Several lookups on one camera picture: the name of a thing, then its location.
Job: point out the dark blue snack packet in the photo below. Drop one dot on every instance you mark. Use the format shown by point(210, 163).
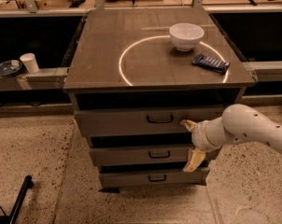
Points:
point(210, 63)

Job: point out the dark grey drawer cabinet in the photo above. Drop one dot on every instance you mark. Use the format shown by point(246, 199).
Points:
point(125, 59)

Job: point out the black stand leg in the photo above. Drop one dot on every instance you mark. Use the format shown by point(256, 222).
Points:
point(12, 217)

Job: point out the grey drawer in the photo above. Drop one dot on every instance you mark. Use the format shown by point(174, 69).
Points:
point(157, 177)
point(139, 121)
point(114, 156)

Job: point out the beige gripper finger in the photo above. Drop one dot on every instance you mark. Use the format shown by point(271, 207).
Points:
point(188, 124)
point(195, 158)

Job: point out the white paper cup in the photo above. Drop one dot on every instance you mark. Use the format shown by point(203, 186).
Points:
point(29, 60)

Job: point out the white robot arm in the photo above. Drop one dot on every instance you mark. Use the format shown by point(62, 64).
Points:
point(237, 124)

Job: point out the grey bottom drawer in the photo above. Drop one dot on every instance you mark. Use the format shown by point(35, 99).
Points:
point(157, 177)

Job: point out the white ceramic bowl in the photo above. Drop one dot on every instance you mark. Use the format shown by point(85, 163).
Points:
point(185, 36)

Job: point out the grey middle drawer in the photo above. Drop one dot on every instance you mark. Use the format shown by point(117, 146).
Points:
point(114, 156)

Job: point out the grey top drawer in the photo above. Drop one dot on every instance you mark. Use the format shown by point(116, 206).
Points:
point(139, 121)

